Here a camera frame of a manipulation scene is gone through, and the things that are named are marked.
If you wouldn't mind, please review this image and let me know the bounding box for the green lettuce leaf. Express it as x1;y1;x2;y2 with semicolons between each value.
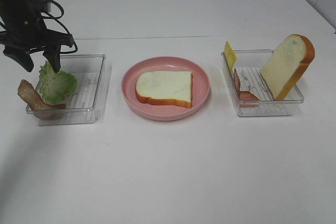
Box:
39;61;77;104

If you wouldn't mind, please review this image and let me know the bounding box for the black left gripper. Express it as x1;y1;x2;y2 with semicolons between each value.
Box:
1;0;75;73

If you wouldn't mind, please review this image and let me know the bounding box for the left clear plastic tray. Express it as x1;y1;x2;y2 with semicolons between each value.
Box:
26;55;110;125

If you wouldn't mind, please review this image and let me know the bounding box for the yellow cheese slice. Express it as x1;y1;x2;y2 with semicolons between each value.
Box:
224;41;237;73

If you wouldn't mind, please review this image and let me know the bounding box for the clear plastic tray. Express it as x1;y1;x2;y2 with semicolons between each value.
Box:
26;55;110;125
221;49;304;117

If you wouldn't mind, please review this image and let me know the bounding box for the brown bacon strip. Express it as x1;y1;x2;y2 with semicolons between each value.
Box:
17;79;66;120

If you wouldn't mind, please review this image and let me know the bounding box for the right clear plastic tray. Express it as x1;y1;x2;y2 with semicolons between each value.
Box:
221;49;304;117

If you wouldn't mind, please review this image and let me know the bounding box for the pink round plate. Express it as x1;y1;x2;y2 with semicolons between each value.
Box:
121;57;211;121

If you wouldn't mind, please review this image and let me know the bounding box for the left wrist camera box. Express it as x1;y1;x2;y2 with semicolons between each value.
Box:
30;0;54;13

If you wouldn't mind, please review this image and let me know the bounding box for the pink bacon strip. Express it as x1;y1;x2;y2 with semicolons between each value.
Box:
233;69;259;108

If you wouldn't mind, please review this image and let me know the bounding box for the bread slice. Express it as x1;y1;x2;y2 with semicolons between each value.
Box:
260;34;315;100
135;71;193;109

